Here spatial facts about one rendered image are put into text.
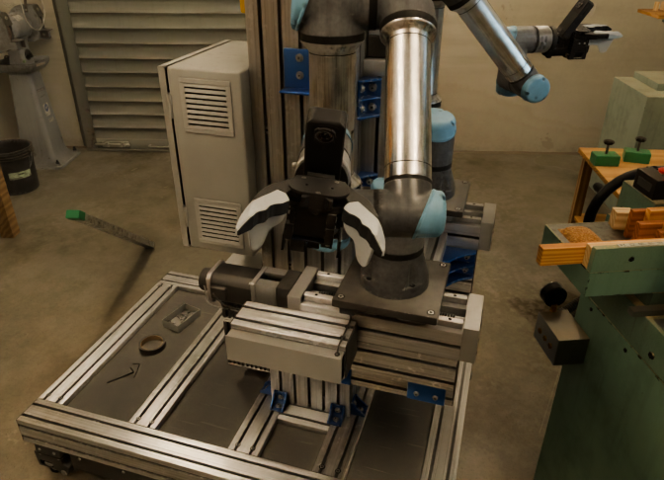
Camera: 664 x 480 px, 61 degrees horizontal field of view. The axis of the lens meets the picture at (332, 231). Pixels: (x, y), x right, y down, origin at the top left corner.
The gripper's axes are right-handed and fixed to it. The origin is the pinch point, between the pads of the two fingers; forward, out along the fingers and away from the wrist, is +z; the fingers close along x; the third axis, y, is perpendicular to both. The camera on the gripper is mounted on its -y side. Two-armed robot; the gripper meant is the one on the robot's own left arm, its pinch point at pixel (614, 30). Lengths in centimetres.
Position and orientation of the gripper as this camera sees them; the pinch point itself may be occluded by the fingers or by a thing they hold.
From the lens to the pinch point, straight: 194.4
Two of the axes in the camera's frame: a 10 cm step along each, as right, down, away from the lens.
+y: -0.2, 8.0, 5.9
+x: 1.4, 5.9, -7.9
